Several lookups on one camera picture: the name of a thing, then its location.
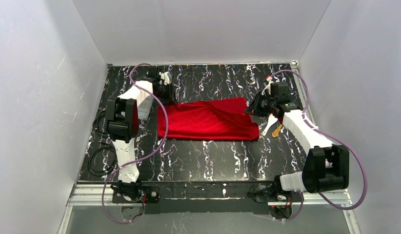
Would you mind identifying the aluminium frame rail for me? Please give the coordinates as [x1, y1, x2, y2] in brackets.
[58, 182, 360, 234]

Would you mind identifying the white ceramic spoon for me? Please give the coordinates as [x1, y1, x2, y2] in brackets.
[261, 114, 278, 136]

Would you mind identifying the orange wooden fork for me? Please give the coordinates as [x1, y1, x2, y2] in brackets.
[271, 124, 283, 138]

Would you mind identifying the black coiled cable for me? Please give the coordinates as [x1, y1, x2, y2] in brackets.
[87, 110, 119, 177]

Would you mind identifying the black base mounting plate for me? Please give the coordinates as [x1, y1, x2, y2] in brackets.
[110, 181, 301, 215]

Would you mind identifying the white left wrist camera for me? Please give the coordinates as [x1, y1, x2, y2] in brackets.
[160, 71, 171, 86]

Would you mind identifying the clear plastic compartment box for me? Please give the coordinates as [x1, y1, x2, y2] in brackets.
[138, 96, 154, 121]

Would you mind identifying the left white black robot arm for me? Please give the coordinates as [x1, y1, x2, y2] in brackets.
[105, 66, 177, 183]

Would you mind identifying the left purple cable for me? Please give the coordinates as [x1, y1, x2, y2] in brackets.
[101, 63, 169, 225]

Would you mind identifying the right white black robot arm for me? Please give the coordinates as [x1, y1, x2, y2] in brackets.
[245, 94, 349, 194]

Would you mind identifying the purple cable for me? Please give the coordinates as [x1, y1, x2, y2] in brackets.
[101, 63, 169, 225]
[265, 69, 368, 223]

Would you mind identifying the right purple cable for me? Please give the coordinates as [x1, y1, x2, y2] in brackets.
[265, 69, 368, 223]

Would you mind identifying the red cloth napkin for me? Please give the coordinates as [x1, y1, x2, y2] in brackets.
[157, 97, 260, 141]

